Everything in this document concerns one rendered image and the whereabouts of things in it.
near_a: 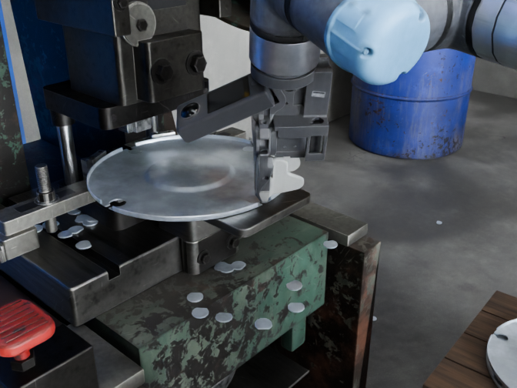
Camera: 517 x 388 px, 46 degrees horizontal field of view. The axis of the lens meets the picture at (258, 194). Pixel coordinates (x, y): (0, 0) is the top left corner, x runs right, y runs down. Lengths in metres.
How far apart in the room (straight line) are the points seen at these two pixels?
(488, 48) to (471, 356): 0.80
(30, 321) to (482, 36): 0.50
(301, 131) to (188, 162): 0.27
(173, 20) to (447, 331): 1.32
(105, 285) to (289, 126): 0.33
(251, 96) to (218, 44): 2.03
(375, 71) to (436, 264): 1.73
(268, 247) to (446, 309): 1.11
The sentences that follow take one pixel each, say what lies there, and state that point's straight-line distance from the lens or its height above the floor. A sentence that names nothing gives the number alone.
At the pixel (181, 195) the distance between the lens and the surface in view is 0.82.
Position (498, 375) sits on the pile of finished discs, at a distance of 1.22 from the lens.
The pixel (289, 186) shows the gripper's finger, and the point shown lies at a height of 0.82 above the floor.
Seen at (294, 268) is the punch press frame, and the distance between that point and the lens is 0.96.
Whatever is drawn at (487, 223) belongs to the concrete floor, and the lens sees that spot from 2.52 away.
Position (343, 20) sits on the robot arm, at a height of 1.05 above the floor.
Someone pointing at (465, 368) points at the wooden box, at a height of 0.35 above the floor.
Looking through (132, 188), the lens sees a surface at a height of 0.78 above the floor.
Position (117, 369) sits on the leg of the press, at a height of 0.64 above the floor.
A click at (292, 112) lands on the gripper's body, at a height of 0.92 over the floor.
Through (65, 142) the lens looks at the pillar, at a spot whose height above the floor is 0.81.
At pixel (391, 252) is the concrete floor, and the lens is 2.23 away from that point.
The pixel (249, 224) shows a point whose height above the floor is 0.78.
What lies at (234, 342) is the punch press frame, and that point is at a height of 0.55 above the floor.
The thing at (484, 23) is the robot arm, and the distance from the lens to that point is 0.57.
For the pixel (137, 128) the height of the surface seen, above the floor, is 0.83.
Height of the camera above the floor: 1.14
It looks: 26 degrees down
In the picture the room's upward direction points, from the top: straight up
